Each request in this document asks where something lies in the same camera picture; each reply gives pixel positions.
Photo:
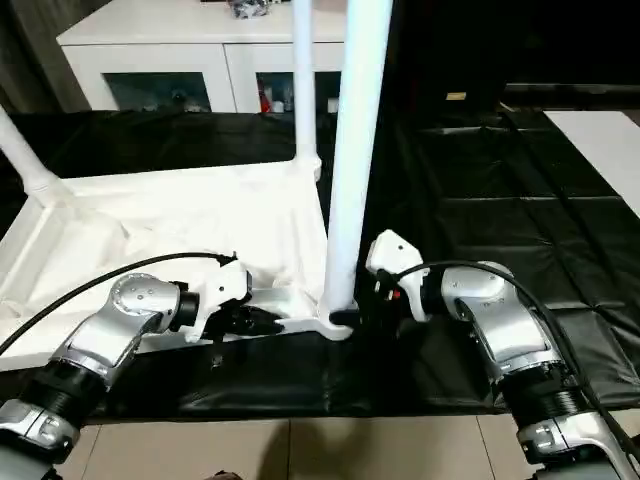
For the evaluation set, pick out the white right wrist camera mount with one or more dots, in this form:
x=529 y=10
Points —
x=395 y=255

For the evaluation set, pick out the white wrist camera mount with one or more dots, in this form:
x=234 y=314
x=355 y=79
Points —
x=395 y=255
x=225 y=285

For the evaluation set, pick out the small yellow tag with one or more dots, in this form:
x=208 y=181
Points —
x=456 y=95

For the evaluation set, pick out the white plastic table leg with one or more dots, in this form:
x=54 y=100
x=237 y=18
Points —
x=304 y=85
x=352 y=150
x=22 y=155

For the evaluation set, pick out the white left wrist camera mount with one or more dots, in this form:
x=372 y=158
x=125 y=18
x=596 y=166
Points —
x=225 y=285

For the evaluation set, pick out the grey curtain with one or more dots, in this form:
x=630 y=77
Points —
x=40 y=55

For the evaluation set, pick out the dark crumpled plastic bag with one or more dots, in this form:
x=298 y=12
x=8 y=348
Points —
x=250 y=7

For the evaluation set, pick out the white plastic table top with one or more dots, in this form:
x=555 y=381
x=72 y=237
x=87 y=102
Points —
x=150 y=215

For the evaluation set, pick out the white flat panel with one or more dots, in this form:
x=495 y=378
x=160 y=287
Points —
x=600 y=150

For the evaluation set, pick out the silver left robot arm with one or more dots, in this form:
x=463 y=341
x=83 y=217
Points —
x=115 y=320

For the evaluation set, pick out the black mat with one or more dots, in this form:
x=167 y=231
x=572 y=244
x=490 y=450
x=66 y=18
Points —
x=500 y=225

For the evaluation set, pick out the black metal bar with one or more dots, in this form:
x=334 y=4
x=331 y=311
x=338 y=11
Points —
x=575 y=92

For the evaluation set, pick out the white cabinet with glass doors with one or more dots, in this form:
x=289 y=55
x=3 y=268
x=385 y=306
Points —
x=200 y=45

